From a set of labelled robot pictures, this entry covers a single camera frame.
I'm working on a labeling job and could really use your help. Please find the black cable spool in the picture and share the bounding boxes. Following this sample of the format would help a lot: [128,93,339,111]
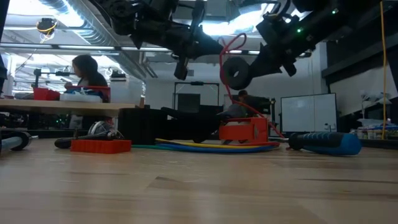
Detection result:
[221,57,251,91]

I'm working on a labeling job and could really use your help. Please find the grey steel wood-top workbench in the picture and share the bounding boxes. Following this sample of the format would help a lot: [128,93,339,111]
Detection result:
[0,98,147,139]

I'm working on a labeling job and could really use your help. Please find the blue-handled screwdriver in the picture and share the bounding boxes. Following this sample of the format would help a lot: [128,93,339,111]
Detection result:
[269,131,363,156]

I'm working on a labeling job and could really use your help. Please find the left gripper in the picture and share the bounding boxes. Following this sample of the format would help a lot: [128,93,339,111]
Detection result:
[161,0,225,81]

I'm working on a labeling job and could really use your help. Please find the red tape dispenser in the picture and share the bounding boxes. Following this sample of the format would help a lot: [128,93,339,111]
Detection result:
[218,116,269,143]

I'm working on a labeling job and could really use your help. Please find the black rectangular stand frame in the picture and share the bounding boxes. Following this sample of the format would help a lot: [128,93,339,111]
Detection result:
[173,81,221,114]

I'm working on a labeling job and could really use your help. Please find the black pipe camera rig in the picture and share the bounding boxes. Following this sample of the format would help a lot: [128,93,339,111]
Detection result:
[32,68,88,90]

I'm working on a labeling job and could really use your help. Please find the white tray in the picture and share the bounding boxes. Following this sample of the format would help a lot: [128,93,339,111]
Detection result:
[59,92,104,104]

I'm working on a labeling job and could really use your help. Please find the long strip light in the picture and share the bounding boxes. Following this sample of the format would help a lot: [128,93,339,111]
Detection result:
[0,42,312,58]

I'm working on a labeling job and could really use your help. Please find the black monitor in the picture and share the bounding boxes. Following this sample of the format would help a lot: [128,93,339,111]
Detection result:
[223,94,272,115]

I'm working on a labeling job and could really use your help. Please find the yellow hanging power cord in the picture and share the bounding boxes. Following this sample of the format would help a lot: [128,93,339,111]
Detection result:
[379,0,389,141]

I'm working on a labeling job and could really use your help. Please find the small black driver tool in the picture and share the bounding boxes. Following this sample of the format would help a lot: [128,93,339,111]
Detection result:
[53,129,124,149]

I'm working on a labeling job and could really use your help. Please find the ceiling cord reel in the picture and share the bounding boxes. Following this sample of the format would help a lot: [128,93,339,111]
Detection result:
[35,17,58,35]

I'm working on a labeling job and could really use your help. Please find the small red bin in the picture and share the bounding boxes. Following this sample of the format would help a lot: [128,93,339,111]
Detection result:
[33,87,61,101]

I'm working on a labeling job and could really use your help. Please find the black C-clamp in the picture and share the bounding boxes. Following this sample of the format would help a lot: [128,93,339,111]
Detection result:
[0,130,39,154]

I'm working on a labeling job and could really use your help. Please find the whiteboard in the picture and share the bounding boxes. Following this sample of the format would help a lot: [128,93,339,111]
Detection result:
[280,93,338,134]

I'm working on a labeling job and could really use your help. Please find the person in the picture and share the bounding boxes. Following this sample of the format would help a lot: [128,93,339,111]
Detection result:
[63,54,109,130]
[236,89,261,110]

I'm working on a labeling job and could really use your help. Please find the small red circuit board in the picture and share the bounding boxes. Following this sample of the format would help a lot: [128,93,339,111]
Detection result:
[70,139,132,155]

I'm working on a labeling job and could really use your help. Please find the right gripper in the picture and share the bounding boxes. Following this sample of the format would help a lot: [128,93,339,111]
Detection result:
[248,11,313,80]

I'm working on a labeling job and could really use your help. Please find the grey duct tape roll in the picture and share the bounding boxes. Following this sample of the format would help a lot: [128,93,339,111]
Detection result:
[118,108,169,146]

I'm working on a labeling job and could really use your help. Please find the silver ventilation duct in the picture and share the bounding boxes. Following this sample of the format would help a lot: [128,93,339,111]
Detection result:
[39,0,150,82]

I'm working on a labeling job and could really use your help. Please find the rainbow ribbon cable loop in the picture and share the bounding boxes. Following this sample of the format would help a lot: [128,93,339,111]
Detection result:
[131,138,281,154]

